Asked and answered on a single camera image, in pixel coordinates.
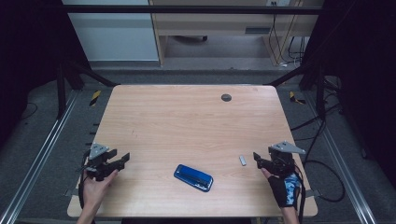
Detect yellow-handled clamp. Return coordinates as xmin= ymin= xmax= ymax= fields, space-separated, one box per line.
xmin=89 ymin=90 xmax=103 ymax=107
xmin=289 ymin=90 xmax=306 ymax=105

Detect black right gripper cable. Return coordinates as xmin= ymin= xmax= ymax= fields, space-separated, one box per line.
xmin=293 ymin=163 xmax=308 ymax=224

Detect black floor cables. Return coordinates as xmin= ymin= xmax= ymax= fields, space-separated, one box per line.
xmin=290 ymin=76 xmax=347 ymax=203

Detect grey table bracket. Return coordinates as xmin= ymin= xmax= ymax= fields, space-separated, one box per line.
xmin=64 ymin=188 xmax=82 ymax=198
xmin=304 ymin=189 xmax=322 ymax=199

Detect cables under wooden desk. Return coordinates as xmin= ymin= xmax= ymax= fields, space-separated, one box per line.
xmin=268 ymin=13 xmax=306 ymax=68

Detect aluminium floor rail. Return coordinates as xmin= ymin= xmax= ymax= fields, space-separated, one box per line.
xmin=302 ymin=92 xmax=378 ymax=224
xmin=0 ymin=89 xmax=80 ymax=224

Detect black horizontal frame bar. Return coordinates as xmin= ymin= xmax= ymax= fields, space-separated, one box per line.
xmin=59 ymin=4 xmax=325 ymax=15

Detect black metal frame stand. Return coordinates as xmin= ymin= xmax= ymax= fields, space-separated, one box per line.
xmin=56 ymin=59 xmax=120 ymax=119
xmin=263 ymin=61 xmax=327 ymax=119

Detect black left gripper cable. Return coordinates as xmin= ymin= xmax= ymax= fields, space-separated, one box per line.
xmin=77 ymin=150 xmax=92 ymax=210

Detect yellow-handled clamp right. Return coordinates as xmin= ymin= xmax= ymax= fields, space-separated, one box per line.
xmin=289 ymin=90 xmax=306 ymax=105

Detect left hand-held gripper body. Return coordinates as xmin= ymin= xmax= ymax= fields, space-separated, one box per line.
xmin=83 ymin=142 xmax=126 ymax=182

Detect person's left hand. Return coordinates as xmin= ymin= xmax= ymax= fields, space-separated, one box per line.
xmin=81 ymin=169 xmax=120 ymax=210

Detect white cabinet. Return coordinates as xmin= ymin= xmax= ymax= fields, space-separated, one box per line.
xmin=61 ymin=0 xmax=161 ymax=63

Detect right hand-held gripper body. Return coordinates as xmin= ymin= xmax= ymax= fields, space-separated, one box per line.
xmin=267 ymin=140 xmax=306 ymax=177

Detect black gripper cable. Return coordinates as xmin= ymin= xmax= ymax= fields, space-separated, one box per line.
xmin=293 ymin=163 xmax=308 ymax=224
xmin=77 ymin=150 xmax=92 ymax=210

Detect thin black floor cable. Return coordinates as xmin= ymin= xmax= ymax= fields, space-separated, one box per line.
xmin=21 ymin=102 xmax=39 ymax=121

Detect yellow-handled clamp left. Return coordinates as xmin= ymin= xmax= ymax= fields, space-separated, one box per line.
xmin=89 ymin=90 xmax=103 ymax=107

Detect dark curtain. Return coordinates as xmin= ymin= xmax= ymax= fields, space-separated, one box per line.
xmin=301 ymin=0 xmax=396 ymax=182
xmin=0 ymin=0 xmax=92 ymax=150

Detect light wooden desk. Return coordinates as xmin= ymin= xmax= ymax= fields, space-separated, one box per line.
xmin=148 ymin=0 xmax=325 ymax=67

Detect person's right hand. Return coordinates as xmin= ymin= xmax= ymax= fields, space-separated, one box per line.
xmin=261 ymin=167 xmax=304 ymax=209

